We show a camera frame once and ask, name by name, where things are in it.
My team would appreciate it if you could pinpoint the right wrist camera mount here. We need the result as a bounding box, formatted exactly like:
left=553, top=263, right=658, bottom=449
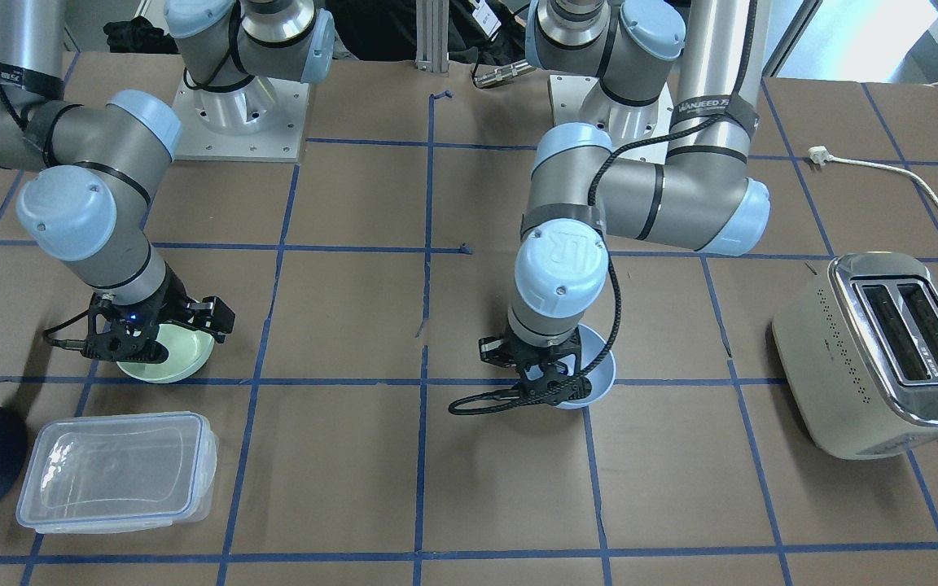
left=42, top=292, right=169, bottom=364

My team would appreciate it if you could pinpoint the black braided cable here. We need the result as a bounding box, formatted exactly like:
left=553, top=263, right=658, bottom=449
left=448, top=0, right=759, bottom=417

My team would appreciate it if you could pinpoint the green bowl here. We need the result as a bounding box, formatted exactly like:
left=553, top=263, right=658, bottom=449
left=116, top=324, right=216, bottom=383

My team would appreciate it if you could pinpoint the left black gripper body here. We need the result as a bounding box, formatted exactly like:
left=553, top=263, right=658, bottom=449
left=480, top=330, right=584, bottom=383

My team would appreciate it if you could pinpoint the white toaster power cord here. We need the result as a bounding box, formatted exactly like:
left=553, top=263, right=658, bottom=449
left=809, top=146, right=938, bottom=330

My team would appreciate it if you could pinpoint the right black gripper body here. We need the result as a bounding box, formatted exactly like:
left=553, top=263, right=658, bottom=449
left=161, top=277, right=235, bottom=343

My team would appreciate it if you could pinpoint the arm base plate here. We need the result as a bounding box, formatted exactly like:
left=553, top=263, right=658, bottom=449
left=172, top=77, right=315, bottom=164
left=548, top=74, right=673, bottom=147

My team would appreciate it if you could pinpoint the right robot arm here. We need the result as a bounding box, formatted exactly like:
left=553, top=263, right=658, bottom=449
left=0, top=1, right=335, bottom=361

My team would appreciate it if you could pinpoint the blue bowl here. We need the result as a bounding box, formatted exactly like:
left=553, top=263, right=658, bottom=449
left=555, top=324, right=616, bottom=409

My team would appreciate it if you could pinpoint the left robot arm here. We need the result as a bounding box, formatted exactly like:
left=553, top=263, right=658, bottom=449
left=479, top=1, right=771, bottom=374

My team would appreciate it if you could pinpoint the aluminium frame post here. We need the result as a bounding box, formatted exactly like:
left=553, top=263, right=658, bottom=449
left=414, top=0, right=449, bottom=77

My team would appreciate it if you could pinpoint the cream and chrome toaster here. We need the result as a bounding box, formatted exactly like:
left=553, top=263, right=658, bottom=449
left=771, top=251, right=938, bottom=460

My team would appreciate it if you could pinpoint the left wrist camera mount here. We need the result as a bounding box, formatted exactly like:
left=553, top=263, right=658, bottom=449
left=514, top=366, right=591, bottom=405

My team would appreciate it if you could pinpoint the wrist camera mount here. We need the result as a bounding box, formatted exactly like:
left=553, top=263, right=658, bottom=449
left=42, top=292, right=169, bottom=364
left=514, top=366, right=591, bottom=405

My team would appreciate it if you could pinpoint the clear plastic food container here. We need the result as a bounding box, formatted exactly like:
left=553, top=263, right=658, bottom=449
left=15, top=411, right=218, bottom=534

